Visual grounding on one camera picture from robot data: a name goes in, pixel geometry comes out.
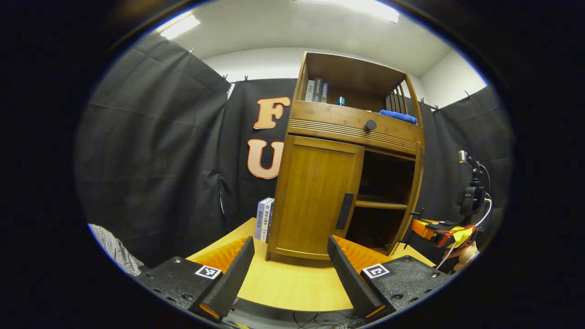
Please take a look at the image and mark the black floor cables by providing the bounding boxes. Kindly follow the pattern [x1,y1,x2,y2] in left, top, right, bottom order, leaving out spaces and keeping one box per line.
[292,311,366,329]

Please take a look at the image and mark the wooden cabinet door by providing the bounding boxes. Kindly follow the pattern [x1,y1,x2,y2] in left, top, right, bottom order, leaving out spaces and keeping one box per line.
[388,142,423,256]
[267,135,365,261]

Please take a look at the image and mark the white standing book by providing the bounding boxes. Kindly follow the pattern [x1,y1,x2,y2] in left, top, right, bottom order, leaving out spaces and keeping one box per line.
[255,198,268,241]

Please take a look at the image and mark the black backdrop cloth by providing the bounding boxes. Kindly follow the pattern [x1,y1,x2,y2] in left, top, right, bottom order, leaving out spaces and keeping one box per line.
[75,34,515,270]

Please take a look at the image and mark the black door handle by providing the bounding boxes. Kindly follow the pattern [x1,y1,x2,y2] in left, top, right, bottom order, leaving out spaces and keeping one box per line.
[336,192,355,230]
[397,208,425,249]

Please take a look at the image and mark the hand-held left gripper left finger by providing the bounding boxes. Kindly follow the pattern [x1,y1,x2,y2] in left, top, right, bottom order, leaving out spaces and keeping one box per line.
[133,236,255,323]

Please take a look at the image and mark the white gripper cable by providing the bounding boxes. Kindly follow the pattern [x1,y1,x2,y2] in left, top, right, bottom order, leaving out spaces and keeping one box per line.
[436,194,493,270]

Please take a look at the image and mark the wooden ribbed cabinet drawer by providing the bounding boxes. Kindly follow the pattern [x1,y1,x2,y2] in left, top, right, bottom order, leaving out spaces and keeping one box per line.
[287,100,426,156]

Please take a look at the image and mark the wooden cabinet inner shelf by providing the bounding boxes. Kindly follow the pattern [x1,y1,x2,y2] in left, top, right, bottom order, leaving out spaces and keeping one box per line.
[356,200,408,211]

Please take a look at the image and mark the wooden double-door shoe cabinet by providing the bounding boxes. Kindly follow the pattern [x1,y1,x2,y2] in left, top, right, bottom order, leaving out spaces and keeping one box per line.
[266,51,426,262]

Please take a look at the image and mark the person's striped clothing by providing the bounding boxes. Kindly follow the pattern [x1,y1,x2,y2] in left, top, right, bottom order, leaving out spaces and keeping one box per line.
[88,223,144,276]

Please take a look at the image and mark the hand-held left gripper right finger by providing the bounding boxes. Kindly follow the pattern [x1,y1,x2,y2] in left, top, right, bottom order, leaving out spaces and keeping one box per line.
[327,235,453,323]

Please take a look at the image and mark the blue folded towel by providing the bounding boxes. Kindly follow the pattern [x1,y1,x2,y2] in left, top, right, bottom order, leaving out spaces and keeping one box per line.
[379,110,418,125]

